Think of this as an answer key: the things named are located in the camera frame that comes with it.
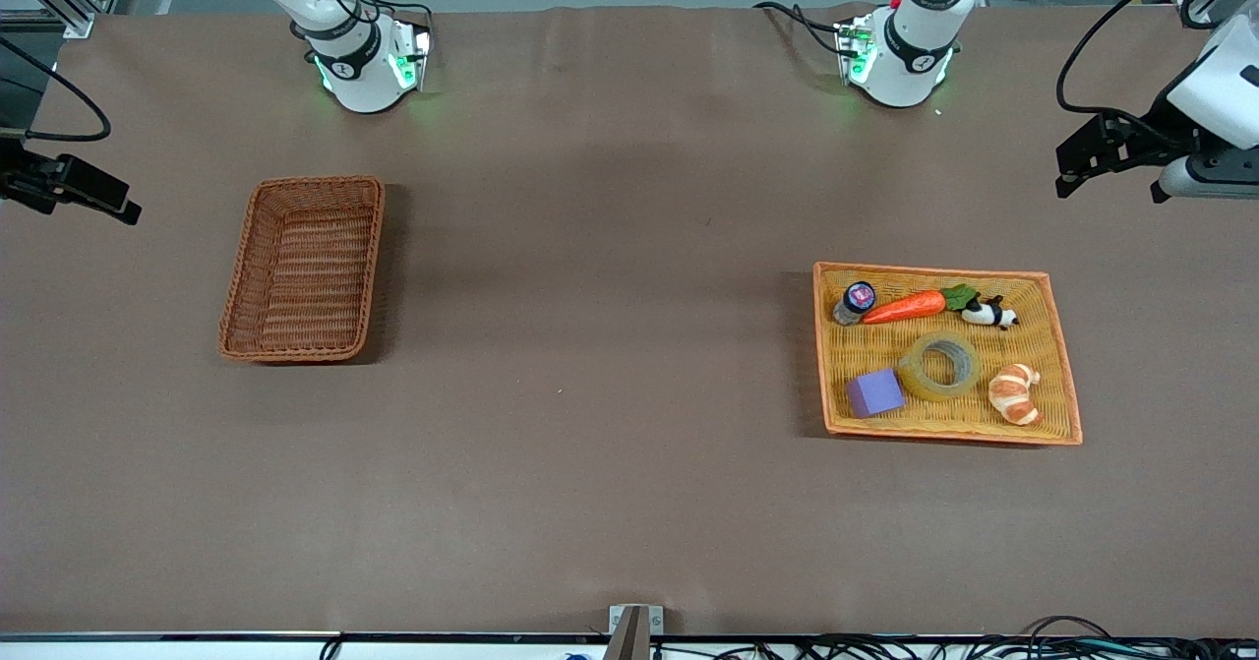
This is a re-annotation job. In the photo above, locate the brown table cover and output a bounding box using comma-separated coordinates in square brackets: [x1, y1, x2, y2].
[0, 3, 1259, 638]

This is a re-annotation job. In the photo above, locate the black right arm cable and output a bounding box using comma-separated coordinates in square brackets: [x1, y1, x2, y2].
[0, 35, 111, 145]

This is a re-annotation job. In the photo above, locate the orange wicker tray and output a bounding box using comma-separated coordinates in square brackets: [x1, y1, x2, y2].
[812, 262, 1084, 447]

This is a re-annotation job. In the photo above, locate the grey base connector plate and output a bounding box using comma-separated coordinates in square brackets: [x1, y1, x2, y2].
[391, 19, 432, 90]
[834, 13, 876, 86]

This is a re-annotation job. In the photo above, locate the toy croissant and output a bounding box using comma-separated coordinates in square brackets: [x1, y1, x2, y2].
[988, 363, 1042, 427]

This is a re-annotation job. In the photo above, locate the metal table edge bracket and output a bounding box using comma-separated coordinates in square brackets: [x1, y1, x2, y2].
[608, 604, 665, 660]

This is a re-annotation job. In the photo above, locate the orange toy carrot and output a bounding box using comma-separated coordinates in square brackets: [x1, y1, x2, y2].
[862, 284, 981, 326]

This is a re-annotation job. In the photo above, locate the black white panda figurine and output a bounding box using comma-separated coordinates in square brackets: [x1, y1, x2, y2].
[961, 294, 1020, 331]

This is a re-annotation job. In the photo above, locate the brown wicker basket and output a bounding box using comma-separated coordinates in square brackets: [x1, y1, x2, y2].
[217, 176, 386, 363]

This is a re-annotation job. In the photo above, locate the yellowish clear tape roll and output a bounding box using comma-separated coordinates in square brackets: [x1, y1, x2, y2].
[897, 330, 983, 403]

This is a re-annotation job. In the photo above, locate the purple cube block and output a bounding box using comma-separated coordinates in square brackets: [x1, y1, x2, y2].
[846, 367, 907, 419]

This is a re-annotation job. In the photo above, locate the black cable bundle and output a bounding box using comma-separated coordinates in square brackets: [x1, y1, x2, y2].
[649, 616, 1259, 660]

